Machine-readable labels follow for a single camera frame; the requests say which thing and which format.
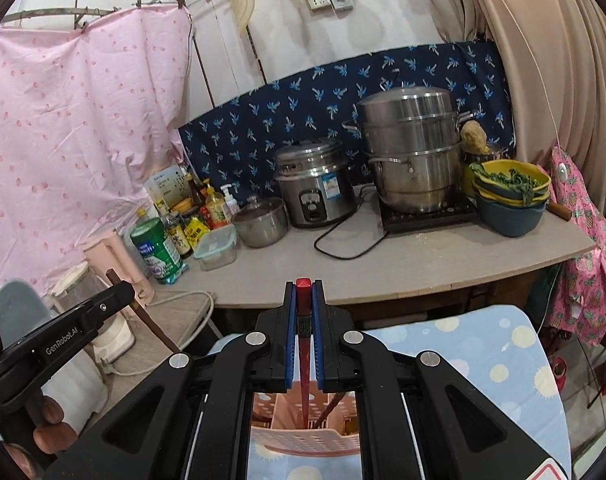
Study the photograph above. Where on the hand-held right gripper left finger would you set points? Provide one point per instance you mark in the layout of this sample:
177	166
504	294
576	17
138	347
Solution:
290	340

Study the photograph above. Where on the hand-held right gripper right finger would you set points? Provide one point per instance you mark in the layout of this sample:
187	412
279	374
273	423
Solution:
317	340

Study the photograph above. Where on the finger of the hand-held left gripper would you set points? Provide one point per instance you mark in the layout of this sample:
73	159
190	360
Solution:
110	302

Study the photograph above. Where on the red black-banded chopstick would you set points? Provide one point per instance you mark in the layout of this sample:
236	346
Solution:
303	360

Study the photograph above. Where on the brown chopstick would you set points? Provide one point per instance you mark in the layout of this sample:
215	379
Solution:
153	327

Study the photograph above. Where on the dark red chopstick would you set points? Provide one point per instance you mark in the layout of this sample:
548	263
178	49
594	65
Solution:
333	407

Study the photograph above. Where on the pink perforated utensil holder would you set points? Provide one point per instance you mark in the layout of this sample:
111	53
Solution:
303	442

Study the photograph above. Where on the person's left hand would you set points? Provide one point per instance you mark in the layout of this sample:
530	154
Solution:
53	425

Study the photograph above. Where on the pink appliance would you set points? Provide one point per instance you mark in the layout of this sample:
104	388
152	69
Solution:
123	265

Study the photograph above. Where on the green tin can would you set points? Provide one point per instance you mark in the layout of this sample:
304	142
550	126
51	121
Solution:
155	252

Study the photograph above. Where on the soy sauce bottle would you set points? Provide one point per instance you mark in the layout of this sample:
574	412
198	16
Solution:
177	237

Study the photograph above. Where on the yellow packet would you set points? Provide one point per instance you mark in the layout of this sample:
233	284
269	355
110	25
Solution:
198	234

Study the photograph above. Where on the glass container green lid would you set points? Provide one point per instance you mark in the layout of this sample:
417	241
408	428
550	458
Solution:
215	250

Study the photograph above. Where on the small pot with lid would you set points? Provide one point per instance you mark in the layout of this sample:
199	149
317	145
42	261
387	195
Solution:
260	222

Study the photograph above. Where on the white green box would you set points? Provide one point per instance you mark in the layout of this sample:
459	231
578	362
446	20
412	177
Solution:
165	185

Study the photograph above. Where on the beige kitchen counter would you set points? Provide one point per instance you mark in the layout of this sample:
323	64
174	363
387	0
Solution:
423	265

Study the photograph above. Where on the dark sauce bottle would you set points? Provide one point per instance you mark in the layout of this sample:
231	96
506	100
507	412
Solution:
197	191

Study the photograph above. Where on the blue dotted tablecloth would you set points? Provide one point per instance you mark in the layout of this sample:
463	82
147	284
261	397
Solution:
458	360

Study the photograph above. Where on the clear pump bottle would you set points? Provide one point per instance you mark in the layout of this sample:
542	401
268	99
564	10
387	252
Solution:
229	205

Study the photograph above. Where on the silver rice cooker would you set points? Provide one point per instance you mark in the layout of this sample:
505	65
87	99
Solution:
313	180

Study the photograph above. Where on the black induction cooker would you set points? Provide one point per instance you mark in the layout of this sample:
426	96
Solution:
428	220

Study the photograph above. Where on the pink dotted curtain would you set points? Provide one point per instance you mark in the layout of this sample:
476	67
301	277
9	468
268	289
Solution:
83	135

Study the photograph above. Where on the steel steamer pot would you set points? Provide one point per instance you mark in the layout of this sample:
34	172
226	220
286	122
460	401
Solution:
413	150

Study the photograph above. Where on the blue basin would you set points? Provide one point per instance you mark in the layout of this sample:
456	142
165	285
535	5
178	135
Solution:
510	220

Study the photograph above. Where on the blue printed cloth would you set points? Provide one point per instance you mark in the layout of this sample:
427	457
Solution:
283	110

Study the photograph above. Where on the yellow basin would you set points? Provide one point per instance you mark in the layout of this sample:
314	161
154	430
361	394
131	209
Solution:
513	195

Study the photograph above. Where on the green leafy vegetables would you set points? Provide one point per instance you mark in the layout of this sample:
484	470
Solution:
508	179

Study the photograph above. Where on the yellow loofah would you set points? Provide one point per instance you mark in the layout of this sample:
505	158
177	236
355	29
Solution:
474	137

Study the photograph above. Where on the pink pineapple print garment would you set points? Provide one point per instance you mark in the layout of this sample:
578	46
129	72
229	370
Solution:
588	240

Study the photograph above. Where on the beige curtain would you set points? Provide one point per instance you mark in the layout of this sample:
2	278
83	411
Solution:
558	60

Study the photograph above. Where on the wall socket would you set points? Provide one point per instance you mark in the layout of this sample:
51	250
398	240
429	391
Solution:
319	0

